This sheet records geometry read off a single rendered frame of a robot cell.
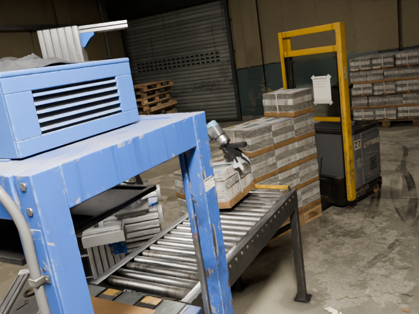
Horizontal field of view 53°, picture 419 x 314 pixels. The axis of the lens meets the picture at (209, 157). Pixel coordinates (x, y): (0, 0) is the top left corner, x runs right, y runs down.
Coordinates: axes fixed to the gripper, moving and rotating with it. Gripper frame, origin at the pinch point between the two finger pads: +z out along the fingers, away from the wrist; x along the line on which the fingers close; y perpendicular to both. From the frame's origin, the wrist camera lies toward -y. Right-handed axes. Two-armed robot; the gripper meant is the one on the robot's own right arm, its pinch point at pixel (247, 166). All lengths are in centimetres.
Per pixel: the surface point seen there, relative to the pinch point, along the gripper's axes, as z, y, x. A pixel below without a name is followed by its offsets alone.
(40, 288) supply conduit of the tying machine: -4, -50, 176
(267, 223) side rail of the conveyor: 32.2, -2.7, 24.8
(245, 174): 3.8, 9.9, -8.8
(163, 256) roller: 11, 25, 75
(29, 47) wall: -519, 518, -431
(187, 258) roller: 19, 13, 74
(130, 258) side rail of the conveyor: 1, 38, 82
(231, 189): 5.0, 10.7, 13.3
